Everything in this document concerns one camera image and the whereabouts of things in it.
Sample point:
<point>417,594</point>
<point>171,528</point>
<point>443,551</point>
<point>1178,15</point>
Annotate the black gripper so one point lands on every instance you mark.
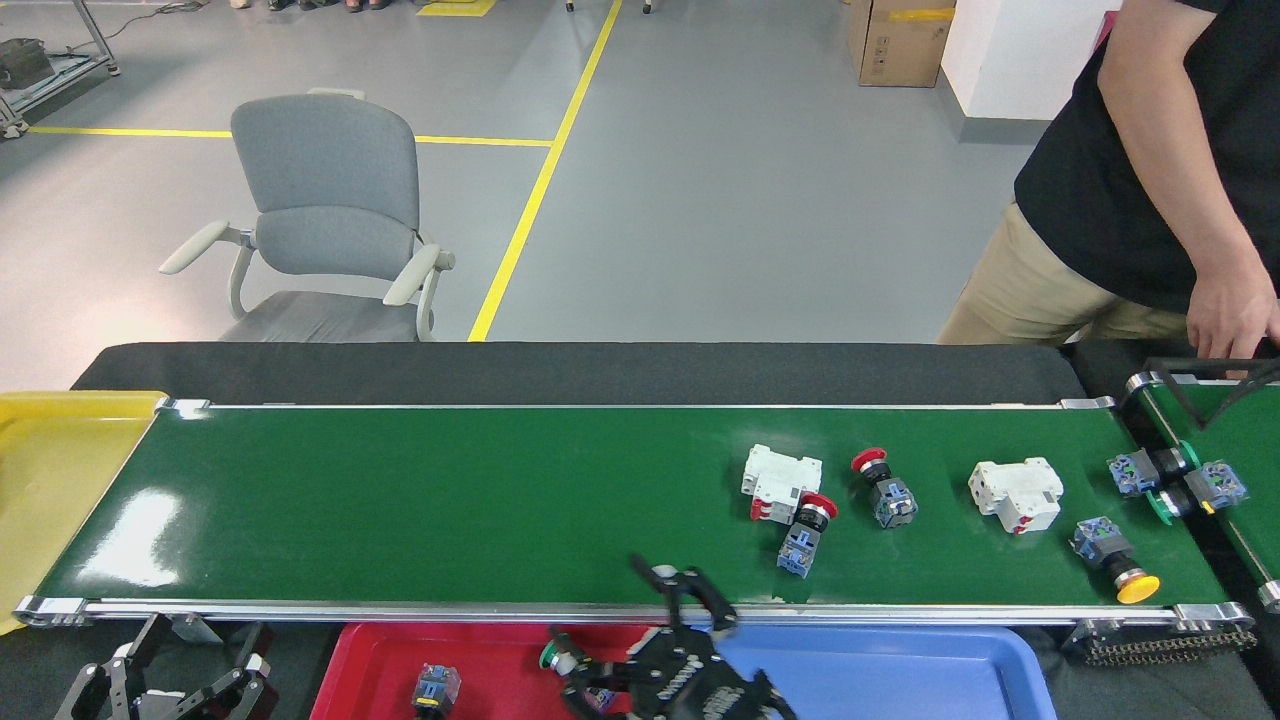
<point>700,685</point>
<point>155,708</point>

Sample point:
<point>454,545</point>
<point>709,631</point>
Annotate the white circuit breaker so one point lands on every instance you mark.
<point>1015,492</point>
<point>785,480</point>

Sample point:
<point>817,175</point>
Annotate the yellow mushroom push button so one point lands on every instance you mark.
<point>1100,545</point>

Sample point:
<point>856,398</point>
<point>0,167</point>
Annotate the person's right forearm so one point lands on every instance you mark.
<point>1195,210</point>

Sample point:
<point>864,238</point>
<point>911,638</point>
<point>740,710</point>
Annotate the red plastic tray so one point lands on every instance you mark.
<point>370,680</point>

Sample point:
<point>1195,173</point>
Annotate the yellow plastic tray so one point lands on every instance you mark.
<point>60,500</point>

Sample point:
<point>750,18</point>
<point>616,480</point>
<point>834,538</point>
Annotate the blue plastic tray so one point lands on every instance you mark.
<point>900,680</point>

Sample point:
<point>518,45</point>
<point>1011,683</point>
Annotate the long green conveyor belt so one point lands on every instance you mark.
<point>450,500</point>

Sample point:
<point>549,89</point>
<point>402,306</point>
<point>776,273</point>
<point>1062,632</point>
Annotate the short green feeder conveyor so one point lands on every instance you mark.
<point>1262,540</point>

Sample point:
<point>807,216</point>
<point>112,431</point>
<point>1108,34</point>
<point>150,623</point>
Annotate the person's right hand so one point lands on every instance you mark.
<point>1230,320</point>

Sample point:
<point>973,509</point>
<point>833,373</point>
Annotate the large black table cloth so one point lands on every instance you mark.
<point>500,372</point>

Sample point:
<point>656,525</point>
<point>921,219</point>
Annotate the small black table cloth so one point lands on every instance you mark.
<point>1105,365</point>

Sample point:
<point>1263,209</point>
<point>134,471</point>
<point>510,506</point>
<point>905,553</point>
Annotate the grey office chair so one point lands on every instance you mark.
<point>330,160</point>

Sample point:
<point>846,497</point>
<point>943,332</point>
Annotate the black bent guide strip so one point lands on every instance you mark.
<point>1205,422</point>

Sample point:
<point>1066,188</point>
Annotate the person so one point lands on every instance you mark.
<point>1070,180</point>

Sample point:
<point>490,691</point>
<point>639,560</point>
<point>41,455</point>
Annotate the black device box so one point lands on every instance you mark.
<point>25,62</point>

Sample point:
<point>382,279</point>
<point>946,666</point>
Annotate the brown cardboard box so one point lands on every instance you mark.
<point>900,45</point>

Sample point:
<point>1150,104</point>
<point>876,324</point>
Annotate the aluminium frame rack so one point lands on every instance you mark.
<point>70,72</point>

